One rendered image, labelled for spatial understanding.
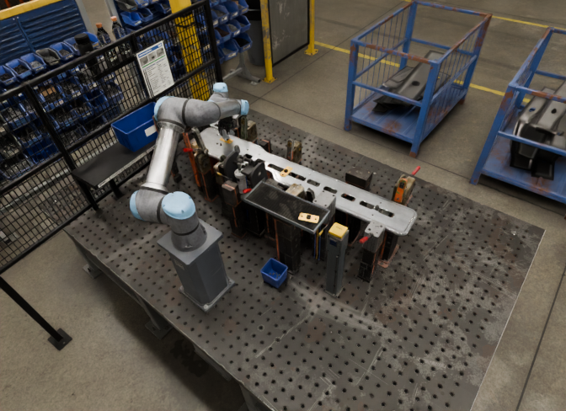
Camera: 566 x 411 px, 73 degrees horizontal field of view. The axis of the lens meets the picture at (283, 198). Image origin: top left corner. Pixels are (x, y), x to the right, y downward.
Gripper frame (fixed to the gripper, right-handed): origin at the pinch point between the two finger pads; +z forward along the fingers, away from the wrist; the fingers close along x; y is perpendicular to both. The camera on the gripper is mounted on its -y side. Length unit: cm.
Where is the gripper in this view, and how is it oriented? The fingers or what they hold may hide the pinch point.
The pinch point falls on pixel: (226, 137)
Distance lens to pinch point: 235.3
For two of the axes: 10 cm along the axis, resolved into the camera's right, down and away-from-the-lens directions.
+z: 0.4, 7.0, 7.2
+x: 5.6, -6.1, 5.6
